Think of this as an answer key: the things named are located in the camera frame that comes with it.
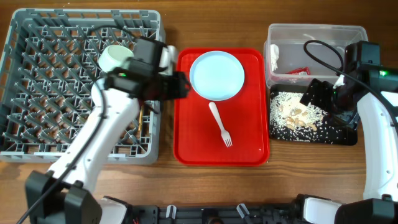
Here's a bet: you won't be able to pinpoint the wooden chopstick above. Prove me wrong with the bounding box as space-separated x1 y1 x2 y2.
138 105 144 131

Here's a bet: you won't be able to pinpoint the red sauce packet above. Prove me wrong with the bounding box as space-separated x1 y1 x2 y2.
287 67 311 75

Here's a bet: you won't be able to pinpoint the green bowl with rice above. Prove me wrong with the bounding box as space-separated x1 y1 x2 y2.
98 45 134 73

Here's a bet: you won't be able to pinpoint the light blue plate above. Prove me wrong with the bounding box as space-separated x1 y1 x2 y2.
189 50 245 101

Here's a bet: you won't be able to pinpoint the light blue bowl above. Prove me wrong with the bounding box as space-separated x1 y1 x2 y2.
91 78 105 106

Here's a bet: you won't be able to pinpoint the white napkin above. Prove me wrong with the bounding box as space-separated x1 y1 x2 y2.
270 44 280 72

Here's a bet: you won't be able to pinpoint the white plastic fork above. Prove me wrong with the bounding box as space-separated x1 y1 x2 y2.
208 102 233 147

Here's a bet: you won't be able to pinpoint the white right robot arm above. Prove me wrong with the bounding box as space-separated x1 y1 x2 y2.
301 67 397 223

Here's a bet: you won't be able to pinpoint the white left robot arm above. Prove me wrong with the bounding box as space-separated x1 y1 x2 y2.
18 68 191 223

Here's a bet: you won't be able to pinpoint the grey plastic dishwasher rack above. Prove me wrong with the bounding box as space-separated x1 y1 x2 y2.
0 8 166 166

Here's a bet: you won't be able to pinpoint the red plastic tray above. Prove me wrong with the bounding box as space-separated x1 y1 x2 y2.
172 47 271 166

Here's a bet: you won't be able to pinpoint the rice and peanut scraps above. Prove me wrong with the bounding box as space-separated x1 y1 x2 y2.
269 91 326 142

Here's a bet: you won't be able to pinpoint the black tray bin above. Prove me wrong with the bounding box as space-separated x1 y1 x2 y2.
269 84 358 146

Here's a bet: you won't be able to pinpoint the clear plastic bin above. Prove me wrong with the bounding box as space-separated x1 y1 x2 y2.
264 24 368 88

